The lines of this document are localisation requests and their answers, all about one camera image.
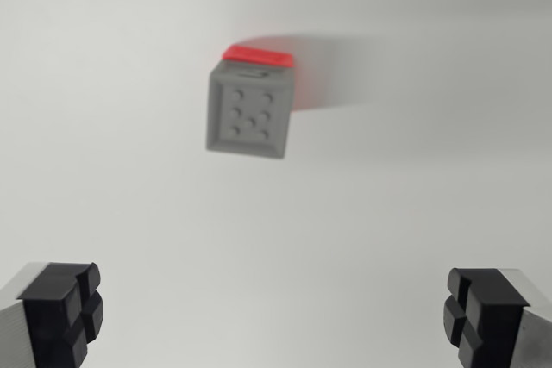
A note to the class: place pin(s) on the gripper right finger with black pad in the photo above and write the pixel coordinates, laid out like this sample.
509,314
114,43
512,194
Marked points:
491,320

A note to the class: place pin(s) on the grey embossed cube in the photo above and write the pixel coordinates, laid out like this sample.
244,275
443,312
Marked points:
248,114

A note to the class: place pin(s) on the red embossed cube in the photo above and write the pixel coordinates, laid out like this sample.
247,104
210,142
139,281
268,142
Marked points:
259,55

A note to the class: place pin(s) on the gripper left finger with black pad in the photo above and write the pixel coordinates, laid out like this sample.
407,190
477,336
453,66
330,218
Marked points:
52,316

